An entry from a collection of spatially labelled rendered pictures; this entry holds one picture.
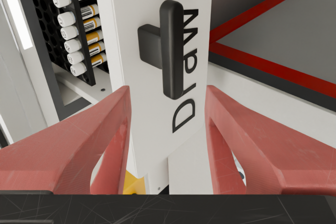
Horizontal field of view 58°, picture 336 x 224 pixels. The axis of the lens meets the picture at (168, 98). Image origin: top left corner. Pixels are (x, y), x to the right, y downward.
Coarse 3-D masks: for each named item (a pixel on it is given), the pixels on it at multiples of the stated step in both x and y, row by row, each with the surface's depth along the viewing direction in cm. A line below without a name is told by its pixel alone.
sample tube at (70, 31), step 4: (96, 16) 32; (84, 20) 31; (88, 20) 31; (92, 20) 31; (96, 20) 31; (84, 24) 31; (88, 24) 31; (92, 24) 31; (96, 24) 32; (100, 24) 32; (64, 28) 29; (68, 28) 30; (72, 28) 30; (76, 28) 30; (84, 28) 31; (88, 28) 31; (92, 28) 32; (64, 32) 29; (68, 32) 29; (72, 32) 30; (76, 32) 30; (64, 36) 30; (68, 36) 30; (72, 36) 30
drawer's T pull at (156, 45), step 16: (160, 16) 19; (176, 16) 19; (144, 32) 21; (160, 32) 20; (176, 32) 20; (144, 48) 22; (160, 48) 21; (176, 48) 20; (160, 64) 22; (176, 64) 21; (176, 80) 22; (176, 96) 23
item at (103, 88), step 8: (56, 72) 41; (64, 72) 41; (96, 72) 41; (104, 72) 41; (64, 80) 40; (72, 80) 40; (80, 80) 40; (96, 80) 39; (104, 80) 39; (72, 88) 40; (80, 88) 38; (88, 88) 38; (96, 88) 38; (104, 88) 38; (88, 96) 37; (96, 96) 37; (104, 96) 37
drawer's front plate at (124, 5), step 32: (128, 0) 20; (160, 0) 22; (192, 0) 25; (128, 32) 21; (128, 64) 23; (192, 64) 29; (160, 96) 27; (192, 96) 32; (160, 128) 29; (192, 128) 35; (128, 160) 29; (160, 160) 32
